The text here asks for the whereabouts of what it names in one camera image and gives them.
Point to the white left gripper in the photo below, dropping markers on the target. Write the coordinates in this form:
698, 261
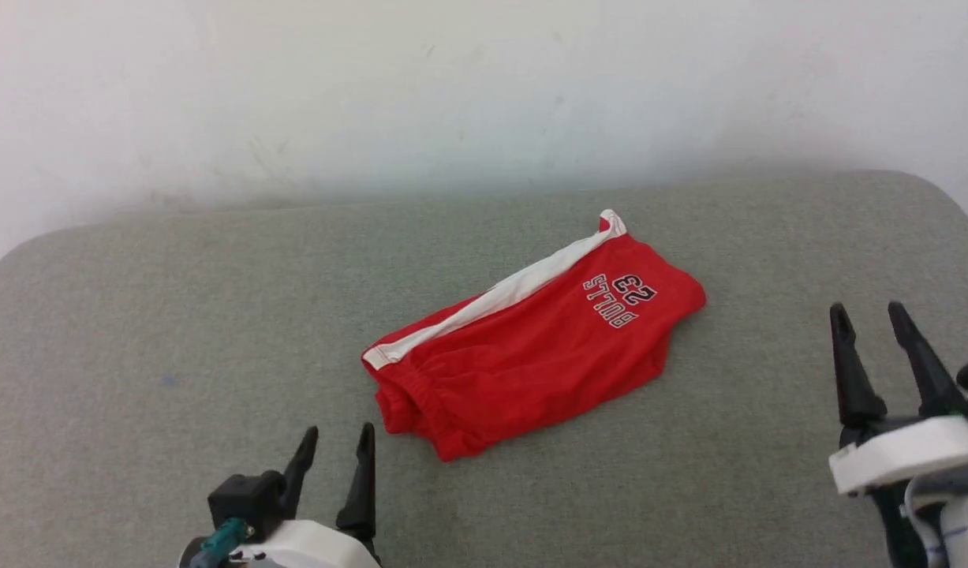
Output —
310, 548

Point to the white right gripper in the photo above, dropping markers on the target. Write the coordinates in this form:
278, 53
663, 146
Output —
910, 454

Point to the red basketball shorts white stripe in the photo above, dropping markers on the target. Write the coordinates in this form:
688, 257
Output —
531, 355

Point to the white and grey right arm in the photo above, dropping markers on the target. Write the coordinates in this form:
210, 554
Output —
965, 536

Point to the grey fabric sofa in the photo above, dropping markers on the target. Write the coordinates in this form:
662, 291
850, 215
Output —
136, 355

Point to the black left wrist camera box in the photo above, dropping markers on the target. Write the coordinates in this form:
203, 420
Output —
243, 498

